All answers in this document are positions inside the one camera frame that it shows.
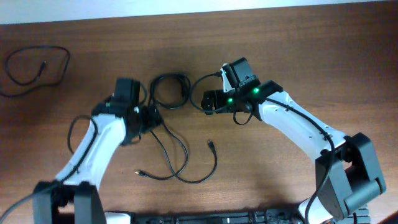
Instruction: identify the right camera cable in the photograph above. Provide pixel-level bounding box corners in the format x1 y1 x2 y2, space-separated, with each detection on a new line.
188 72 336 224

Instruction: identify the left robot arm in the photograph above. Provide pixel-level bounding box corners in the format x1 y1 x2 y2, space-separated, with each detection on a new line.
33 78 155 223

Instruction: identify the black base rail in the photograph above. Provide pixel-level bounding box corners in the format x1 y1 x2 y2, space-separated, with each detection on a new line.
130 205 371 224

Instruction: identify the black usb cable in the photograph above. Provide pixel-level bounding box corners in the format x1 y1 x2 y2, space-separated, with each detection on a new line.
134 72 218 184
0 45 72 98

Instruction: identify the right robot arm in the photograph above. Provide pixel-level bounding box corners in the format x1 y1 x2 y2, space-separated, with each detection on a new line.
199 57 386 223

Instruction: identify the left camera cable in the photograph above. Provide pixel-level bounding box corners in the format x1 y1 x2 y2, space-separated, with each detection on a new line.
0 114 99 223

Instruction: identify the camera cable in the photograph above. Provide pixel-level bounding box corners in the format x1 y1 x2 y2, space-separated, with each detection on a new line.
0 114 99 223
188 72 336 224

